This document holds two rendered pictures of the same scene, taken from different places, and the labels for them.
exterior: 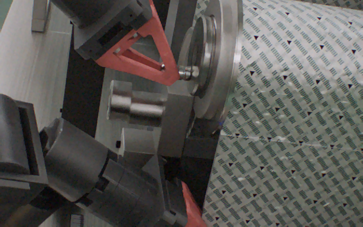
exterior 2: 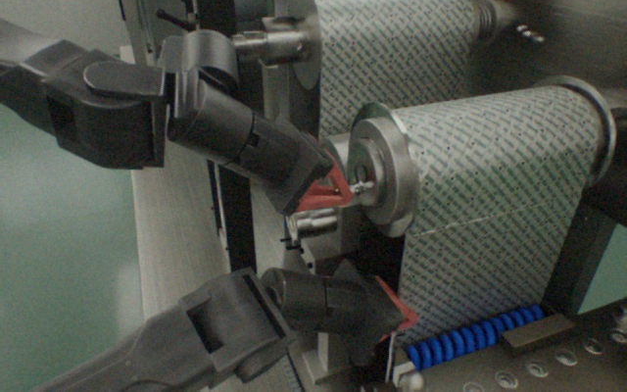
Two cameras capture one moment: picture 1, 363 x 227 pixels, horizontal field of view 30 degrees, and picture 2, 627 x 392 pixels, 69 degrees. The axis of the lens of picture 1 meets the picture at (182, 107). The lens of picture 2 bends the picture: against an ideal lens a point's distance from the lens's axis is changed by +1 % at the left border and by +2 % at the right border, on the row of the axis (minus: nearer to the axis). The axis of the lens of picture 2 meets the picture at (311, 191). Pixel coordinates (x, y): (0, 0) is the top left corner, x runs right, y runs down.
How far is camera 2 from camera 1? 23 cm
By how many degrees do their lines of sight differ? 12
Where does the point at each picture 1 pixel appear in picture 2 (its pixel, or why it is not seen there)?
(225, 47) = (400, 169)
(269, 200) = (447, 269)
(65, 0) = (255, 171)
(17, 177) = (272, 349)
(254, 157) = (434, 244)
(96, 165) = (320, 299)
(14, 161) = (269, 339)
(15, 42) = not seen: hidden behind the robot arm
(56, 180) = (292, 324)
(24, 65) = (160, 171)
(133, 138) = (314, 245)
